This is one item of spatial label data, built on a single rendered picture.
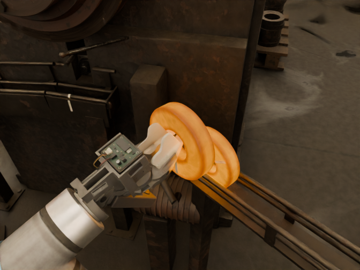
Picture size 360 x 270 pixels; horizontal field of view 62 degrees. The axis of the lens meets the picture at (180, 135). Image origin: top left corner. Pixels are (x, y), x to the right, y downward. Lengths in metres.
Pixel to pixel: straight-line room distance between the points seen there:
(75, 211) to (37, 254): 0.07
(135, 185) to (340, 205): 1.29
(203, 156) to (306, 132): 1.50
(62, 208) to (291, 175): 1.36
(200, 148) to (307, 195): 1.17
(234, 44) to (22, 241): 0.62
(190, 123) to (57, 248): 0.28
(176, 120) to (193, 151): 0.06
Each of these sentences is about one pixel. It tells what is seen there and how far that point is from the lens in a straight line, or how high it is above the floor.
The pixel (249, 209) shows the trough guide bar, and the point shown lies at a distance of 0.64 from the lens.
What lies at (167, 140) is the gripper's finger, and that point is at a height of 0.87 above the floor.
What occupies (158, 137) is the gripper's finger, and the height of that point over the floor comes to 0.85.
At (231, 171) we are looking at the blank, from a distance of 0.65.
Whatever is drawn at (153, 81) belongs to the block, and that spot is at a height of 0.80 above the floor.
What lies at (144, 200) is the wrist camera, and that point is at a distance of 0.57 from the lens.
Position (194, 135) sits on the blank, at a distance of 0.50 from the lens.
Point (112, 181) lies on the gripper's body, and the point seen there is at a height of 0.85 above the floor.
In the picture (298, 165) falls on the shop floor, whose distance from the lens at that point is 1.75.
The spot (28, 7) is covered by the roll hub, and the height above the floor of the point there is 1.00.
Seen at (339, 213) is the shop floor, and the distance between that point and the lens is 1.63.
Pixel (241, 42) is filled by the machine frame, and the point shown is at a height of 0.87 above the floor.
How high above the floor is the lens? 1.22
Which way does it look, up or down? 43 degrees down
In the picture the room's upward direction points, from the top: straight up
